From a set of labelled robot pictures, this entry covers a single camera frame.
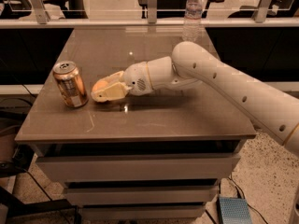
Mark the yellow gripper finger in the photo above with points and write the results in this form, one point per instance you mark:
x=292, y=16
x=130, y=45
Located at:
x=113, y=91
x=116, y=77

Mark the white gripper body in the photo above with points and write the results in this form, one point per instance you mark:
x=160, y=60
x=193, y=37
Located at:
x=135, y=77

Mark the orange fruit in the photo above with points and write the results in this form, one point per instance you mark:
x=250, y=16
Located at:
x=99, y=85

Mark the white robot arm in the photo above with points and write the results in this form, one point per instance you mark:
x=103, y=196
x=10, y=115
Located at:
x=275, y=111

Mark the orange soda can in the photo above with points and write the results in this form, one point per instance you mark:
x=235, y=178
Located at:
x=70, y=83

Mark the grey drawer cabinet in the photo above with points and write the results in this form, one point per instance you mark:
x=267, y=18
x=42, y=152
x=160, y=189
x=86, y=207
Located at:
x=161, y=155

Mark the black office chair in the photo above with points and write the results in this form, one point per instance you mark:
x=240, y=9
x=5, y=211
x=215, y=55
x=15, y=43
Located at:
x=172, y=8

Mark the clear plastic water bottle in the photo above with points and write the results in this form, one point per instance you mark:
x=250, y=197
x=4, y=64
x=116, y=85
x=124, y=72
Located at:
x=192, y=19

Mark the glass partition railing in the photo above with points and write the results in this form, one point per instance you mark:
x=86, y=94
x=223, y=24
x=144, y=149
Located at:
x=127, y=12

